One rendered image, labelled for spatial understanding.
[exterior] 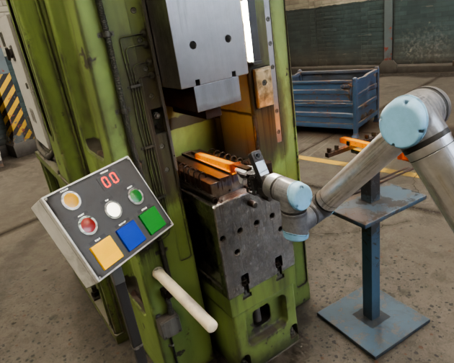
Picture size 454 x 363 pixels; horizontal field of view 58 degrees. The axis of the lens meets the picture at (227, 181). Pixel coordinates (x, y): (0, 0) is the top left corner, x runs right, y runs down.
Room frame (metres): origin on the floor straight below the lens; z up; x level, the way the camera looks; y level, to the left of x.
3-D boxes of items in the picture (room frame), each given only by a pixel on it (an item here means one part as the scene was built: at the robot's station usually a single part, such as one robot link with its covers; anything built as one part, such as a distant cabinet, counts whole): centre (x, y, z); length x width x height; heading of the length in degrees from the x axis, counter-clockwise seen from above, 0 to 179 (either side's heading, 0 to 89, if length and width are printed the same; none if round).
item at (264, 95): (1.82, -0.22, 1.27); 0.09 x 0.02 x 0.17; 121
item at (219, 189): (1.72, 0.09, 0.96); 0.42 x 0.20 x 0.09; 31
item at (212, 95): (1.72, 0.09, 1.32); 0.42 x 0.20 x 0.10; 31
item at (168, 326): (1.46, 0.35, 0.36); 0.09 x 0.07 x 0.12; 121
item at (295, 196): (1.26, -0.21, 0.99); 0.12 x 0.09 x 0.10; 31
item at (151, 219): (1.20, 0.26, 1.01); 0.07 x 0.05 x 0.07; 146
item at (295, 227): (1.27, -0.22, 0.88); 0.12 x 0.09 x 0.12; 131
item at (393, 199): (1.70, -0.65, 0.69); 0.40 x 0.30 x 0.02; 117
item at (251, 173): (1.41, -0.13, 0.99); 0.12 x 0.08 x 0.09; 31
